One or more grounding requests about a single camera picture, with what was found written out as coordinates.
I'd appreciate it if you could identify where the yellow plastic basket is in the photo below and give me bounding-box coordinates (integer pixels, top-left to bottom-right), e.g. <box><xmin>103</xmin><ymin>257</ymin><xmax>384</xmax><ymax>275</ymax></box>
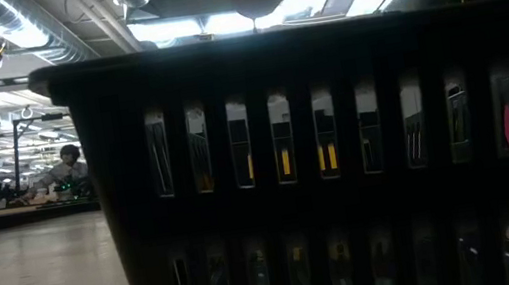
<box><xmin>244</xmin><ymin>140</ymin><xmax>340</xmax><ymax>184</ymax></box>

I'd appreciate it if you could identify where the background workbench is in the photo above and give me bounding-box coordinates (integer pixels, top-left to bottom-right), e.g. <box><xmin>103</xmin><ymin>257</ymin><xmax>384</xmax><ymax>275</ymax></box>
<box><xmin>0</xmin><ymin>184</ymin><xmax>100</xmax><ymax>217</ymax></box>

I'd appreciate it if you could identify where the black slotted plastic basket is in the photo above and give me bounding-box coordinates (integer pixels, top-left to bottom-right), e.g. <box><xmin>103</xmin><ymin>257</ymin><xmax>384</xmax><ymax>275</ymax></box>
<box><xmin>25</xmin><ymin>0</ymin><xmax>509</xmax><ymax>285</ymax></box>

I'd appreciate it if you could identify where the black aluminium table frame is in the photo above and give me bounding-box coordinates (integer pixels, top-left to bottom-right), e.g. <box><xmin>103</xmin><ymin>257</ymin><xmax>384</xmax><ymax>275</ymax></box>
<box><xmin>0</xmin><ymin>198</ymin><xmax>103</xmax><ymax>234</ymax></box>

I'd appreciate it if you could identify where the black metal stand frame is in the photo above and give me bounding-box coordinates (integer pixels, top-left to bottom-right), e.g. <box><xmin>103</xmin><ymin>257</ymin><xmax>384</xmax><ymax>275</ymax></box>
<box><xmin>6</xmin><ymin>109</ymin><xmax>86</xmax><ymax>195</ymax></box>

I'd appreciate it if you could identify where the person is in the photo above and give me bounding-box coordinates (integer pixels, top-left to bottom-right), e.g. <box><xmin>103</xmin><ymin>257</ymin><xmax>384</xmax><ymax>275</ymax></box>
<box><xmin>15</xmin><ymin>140</ymin><xmax>94</xmax><ymax>203</ymax></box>

